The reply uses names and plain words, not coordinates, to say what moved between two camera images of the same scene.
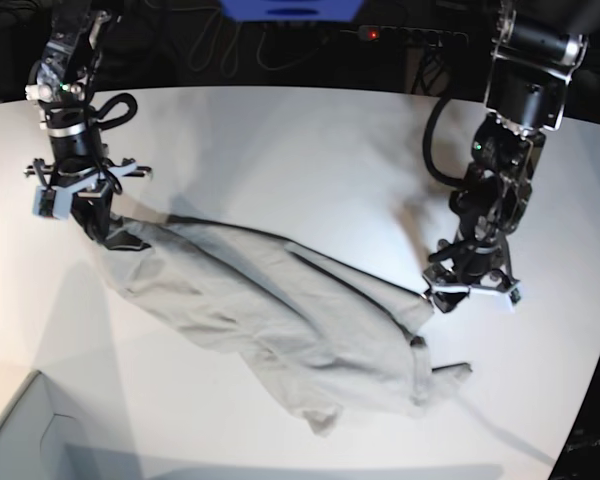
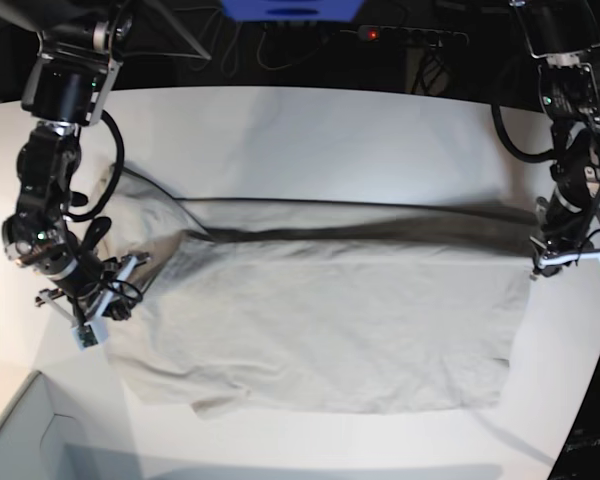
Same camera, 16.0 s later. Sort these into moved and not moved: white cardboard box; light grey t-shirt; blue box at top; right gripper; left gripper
Moved: light grey t-shirt; right gripper; left gripper
Not moved: blue box at top; white cardboard box
